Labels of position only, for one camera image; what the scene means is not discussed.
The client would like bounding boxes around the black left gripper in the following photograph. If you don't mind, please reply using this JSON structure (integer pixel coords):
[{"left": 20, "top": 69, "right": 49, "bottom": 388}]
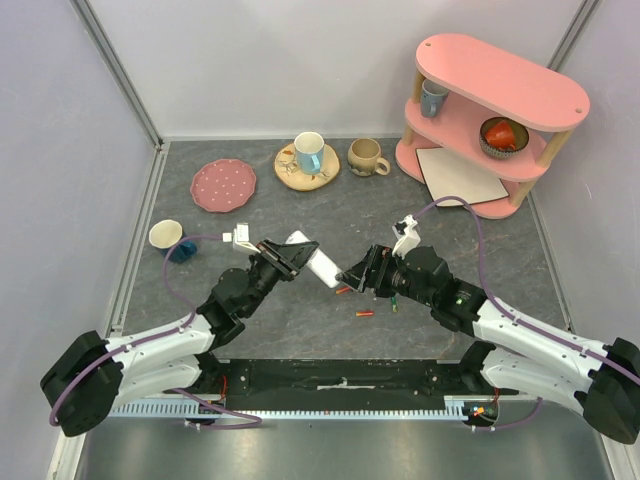
[{"left": 242, "top": 237, "right": 320, "bottom": 317}]

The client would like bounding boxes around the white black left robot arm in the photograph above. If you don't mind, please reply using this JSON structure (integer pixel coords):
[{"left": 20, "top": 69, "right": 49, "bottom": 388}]
[{"left": 40, "top": 239, "right": 319, "bottom": 437}]

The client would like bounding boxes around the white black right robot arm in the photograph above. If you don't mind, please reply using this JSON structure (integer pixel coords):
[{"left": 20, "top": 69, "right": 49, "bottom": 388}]
[{"left": 336, "top": 245, "right": 639, "bottom": 445}]

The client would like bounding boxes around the beige floral saucer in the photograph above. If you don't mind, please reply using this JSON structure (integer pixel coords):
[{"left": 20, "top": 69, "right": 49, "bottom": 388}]
[{"left": 273, "top": 141, "right": 342, "bottom": 192}]

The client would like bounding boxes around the pink dotted plate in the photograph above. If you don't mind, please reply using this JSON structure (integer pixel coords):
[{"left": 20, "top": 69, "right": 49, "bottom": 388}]
[{"left": 190, "top": 158, "right": 257, "bottom": 213}]

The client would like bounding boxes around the light blue mug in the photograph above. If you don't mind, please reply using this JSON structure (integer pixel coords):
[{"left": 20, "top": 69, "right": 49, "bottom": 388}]
[{"left": 294, "top": 132, "right": 325, "bottom": 175}]

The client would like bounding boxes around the beige ceramic mug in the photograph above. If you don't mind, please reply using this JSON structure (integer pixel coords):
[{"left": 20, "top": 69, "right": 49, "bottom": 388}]
[{"left": 347, "top": 138, "right": 391, "bottom": 177}]

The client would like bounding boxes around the dark blue mug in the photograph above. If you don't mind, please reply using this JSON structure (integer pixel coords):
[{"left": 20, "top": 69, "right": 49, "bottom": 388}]
[{"left": 148, "top": 219, "right": 197, "bottom": 264}]

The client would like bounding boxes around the white square mat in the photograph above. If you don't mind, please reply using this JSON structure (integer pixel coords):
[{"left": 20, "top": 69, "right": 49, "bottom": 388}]
[{"left": 416, "top": 148, "right": 508, "bottom": 207}]

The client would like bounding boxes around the grey blue shelf mug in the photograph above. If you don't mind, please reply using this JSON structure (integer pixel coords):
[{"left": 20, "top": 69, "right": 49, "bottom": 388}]
[{"left": 420, "top": 79, "right": 449, "bottom": 118}]

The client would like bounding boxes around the patterned dark bowl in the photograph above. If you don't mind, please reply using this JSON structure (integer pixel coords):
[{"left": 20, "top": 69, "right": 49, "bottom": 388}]
[{"left": 479, "top": 117, "right": 530, "bottom": 160}]

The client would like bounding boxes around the red cup in bowl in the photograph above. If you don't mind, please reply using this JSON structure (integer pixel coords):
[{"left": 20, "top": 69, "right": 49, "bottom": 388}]
[{"left": 484, "top": 120, "right": 516, "bottom": 150}]

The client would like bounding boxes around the pink three-tier shelf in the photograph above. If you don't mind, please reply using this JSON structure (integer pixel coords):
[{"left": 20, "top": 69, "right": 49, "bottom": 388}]
[{"left": 395, "top": 33, "right": 590, "bottom": 219}]

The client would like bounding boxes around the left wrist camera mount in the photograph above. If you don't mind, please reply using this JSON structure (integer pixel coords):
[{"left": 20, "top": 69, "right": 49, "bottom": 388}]
[{"left": 222, "top": 223, "right": 259, "bottom": 255}]

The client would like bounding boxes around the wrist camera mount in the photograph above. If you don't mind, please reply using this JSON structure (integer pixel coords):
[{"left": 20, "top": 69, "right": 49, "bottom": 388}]
[
  {"left": 222, "top": 223, "right": 259, "bottom": 255},
  {"left": 392, "top": 215, "right": 420, "bottom": 259}
]

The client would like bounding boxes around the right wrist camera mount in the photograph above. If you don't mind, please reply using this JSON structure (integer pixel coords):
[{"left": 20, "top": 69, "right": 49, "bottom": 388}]
[{"left": 392, "top": 215, "right": 420, "bottom": 259}]

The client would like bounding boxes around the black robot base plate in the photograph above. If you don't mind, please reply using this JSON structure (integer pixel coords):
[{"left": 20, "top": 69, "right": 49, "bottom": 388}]
[{"left": 187, "top": 359, "right": 495, "bottom": 411}]

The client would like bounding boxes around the left aluminium frame post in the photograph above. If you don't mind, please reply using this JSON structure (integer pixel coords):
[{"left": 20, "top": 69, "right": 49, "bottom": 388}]
[{"left": 69, "top": 0, "right": 166, "bottom": 149}]

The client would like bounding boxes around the aluminium frame post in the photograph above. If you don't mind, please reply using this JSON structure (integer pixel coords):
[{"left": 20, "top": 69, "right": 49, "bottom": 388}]
[
  {"left": 69, "top": 0, "right": 166, "bottom": 149},
  {"left": 547, "top": 0, "right": 601, "bottom": 72}
]

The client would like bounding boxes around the white slotted cable duct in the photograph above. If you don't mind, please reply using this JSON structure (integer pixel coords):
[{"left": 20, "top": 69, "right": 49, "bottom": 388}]
[{"left": 109, "top": 396, "right": 498, "bottom": 423}]

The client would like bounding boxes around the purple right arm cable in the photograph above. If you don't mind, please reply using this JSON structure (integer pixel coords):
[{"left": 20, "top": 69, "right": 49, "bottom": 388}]
[{"left": 414, "top": 196, "right": 640, "bottom": 434}]

